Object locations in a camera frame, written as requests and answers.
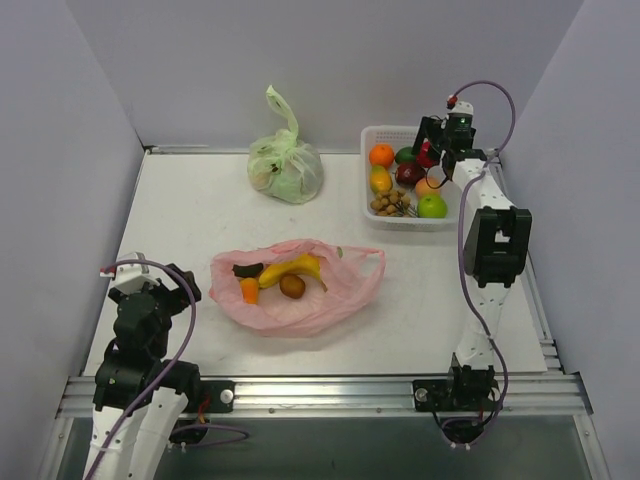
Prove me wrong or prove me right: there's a peach fruit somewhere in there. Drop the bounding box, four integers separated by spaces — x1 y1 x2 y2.
414 177 440 199

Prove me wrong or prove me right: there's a brown longan bunch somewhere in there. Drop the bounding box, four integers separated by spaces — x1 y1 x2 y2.
369 188 417 218

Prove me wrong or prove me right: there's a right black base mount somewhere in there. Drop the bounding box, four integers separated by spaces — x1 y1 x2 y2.
412 380 504 451

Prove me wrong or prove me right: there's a bright red apple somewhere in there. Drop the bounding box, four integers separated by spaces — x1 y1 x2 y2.
416 141 440 169

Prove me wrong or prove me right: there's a green apple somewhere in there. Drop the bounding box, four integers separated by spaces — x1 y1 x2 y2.
416 194 448 219

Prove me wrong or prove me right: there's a green lime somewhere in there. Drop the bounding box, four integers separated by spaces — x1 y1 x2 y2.
395 146 417 164

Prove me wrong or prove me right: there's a yellow green mango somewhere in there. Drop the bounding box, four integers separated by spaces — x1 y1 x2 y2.
369 165 393 194

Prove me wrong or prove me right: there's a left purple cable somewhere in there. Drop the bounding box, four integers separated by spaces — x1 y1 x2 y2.
82 259 251 480

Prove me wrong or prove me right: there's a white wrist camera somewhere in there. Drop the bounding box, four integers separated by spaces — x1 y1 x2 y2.
446 95 474 117
100 251 160 295

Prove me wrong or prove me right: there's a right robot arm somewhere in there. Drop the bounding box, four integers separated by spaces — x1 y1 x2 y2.
423 111 532 409

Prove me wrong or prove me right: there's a brown kiwi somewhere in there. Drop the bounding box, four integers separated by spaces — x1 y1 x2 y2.
279 274 306 300

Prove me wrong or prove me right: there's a small orange carrot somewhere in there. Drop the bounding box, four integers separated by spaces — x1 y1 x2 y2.
239 278 260 305

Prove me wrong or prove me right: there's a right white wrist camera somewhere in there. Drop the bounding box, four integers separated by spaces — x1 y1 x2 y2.
446 95 474 117

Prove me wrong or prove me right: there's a white plastic basket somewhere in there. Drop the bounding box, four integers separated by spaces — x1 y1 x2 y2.
359 125 461 232

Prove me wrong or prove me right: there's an aluminium right side rail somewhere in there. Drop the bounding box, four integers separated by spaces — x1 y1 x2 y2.
482 147 566 376

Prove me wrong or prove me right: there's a dark avocado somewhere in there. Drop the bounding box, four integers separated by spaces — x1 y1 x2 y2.
232 263 264 279

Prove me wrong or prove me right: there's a pink plastic bag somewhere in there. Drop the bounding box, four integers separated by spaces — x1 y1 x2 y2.
209 239 386 338

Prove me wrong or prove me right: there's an aluminium front rail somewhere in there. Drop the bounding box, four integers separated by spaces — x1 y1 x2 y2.
54 375 596 420

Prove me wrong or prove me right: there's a yellow banana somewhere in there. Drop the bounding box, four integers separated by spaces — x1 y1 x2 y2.
258 254 327 291

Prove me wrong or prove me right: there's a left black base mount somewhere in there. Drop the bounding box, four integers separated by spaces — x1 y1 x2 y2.
169 380 234 447

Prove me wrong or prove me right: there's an aluminium rail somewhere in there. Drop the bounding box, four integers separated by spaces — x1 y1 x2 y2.
482 147 566 376
54 375 596 420

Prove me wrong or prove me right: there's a green plastic bag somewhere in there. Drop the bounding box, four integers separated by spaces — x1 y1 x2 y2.
247 85 324 205

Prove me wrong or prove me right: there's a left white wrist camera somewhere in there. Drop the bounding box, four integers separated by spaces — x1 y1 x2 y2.
100 251 160 295

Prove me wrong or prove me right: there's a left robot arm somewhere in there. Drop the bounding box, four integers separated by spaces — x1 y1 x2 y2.
86 154 449 479

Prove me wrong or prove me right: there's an orange fruit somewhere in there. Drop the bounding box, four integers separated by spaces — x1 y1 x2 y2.
368 143 395 169

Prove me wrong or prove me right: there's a dark red apple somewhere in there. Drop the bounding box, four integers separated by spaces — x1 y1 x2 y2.
395 162 426 188

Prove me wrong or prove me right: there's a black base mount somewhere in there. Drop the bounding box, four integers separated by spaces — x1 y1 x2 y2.
412 380 504 451
169 380 234 447

